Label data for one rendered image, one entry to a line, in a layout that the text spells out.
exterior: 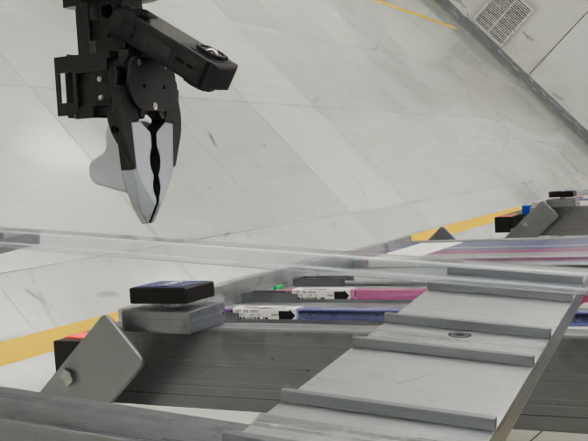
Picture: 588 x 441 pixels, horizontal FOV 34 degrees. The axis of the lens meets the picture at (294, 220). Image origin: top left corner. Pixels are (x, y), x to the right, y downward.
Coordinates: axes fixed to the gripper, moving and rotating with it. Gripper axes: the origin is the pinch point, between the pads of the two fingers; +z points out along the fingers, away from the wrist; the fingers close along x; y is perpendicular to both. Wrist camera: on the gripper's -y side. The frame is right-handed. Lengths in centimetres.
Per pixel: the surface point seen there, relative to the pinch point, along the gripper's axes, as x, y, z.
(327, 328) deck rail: 10.0, -21.2, 8.3
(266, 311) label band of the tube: 1.1, -11.5, 8.8
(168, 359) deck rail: 10.4, -7.9, 10.9
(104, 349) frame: 14.8, -5.4, 9.4
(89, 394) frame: 14.8, -3.8, 12.8
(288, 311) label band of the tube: 1.1, -13.5, 8.7
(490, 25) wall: -871, 201, -129
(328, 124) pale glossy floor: -307, 124, -19
